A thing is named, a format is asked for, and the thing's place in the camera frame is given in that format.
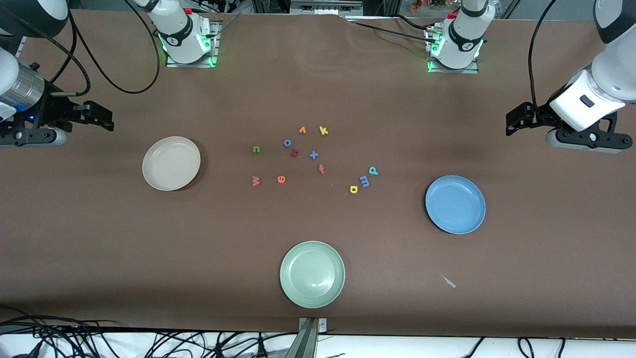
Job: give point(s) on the beige round plate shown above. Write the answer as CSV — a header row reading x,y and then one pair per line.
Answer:
x,y
171,164

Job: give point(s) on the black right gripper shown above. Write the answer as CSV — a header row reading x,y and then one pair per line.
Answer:
x,y
51,110

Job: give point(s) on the aluminium table corner profile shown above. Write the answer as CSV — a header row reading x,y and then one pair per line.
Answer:
x,y
21,45

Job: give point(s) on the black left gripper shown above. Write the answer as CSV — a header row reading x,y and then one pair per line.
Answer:
x,y
540,114

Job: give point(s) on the small grey paper scrap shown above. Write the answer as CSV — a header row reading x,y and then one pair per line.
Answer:
x,y
448,281

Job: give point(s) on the blue round plate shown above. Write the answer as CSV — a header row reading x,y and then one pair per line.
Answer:
x,y
455,205

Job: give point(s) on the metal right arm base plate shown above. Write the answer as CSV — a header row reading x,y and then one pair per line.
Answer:
x,y
198,64

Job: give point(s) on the green round plate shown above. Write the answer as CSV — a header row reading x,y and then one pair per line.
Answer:
x,y
312,274

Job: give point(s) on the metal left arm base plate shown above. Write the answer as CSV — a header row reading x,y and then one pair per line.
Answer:
x,y
467,71

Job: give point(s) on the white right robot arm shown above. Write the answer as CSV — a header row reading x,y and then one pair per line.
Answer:
x,y
181,30

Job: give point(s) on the metal table edge bracket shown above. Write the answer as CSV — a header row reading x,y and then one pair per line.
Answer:
x,y
310,325

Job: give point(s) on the blue foam letter m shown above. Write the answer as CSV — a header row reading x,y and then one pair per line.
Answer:
x,y
364,182

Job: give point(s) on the aluminium frame rail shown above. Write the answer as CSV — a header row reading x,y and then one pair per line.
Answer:
x,y
323,7

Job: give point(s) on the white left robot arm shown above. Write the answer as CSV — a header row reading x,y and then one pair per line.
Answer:
x,y
462,35

